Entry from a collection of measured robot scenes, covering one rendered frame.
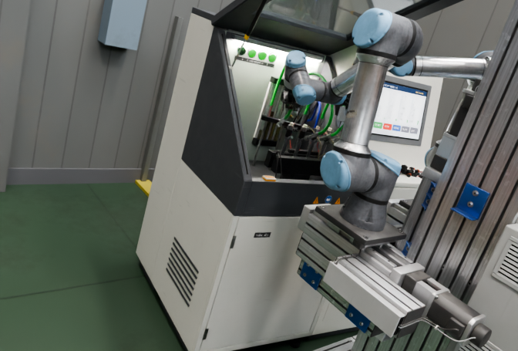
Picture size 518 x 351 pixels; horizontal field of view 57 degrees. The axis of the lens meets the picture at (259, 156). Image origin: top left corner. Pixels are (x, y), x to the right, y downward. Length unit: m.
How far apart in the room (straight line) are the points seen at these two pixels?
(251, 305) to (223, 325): 0.16
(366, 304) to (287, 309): 1.06
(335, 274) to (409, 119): 1.49
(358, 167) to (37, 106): 2.54
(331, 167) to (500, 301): 0.59
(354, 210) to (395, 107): 1.22
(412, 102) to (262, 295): 1.33
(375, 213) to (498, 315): 0.43
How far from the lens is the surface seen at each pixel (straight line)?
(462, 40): 4.01
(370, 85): 1.41
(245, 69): 2.32
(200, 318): 2.21
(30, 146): 3.60
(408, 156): 2.82
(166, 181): 2.52
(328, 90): 1.73
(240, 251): 2.04
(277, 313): 2.41
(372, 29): 1.39
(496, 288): 1.51
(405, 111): 2.74
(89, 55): 3.50
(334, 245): 1.61
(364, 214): 1.53
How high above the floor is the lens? 1.59
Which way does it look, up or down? 17 degrees down
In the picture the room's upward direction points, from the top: 17 degrees clockwise
